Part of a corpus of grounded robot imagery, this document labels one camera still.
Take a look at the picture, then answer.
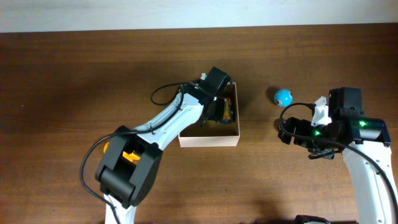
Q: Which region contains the yellow rubber toy animal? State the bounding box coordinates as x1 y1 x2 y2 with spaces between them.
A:
103 142 141 163

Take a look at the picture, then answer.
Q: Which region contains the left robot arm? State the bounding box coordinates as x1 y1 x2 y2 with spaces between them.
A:
95 67 233 223

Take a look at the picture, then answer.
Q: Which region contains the blue toy ball with eye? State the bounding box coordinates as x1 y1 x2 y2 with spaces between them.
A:
274 89 293 107

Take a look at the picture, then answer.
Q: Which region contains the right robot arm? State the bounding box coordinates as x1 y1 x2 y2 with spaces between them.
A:
278 87 397 223

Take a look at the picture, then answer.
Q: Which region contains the white square cardboard box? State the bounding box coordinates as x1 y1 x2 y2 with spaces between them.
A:
178 82 241 147

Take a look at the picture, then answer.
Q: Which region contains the red grey toy truck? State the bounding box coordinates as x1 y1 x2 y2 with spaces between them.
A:
217 98 234 124

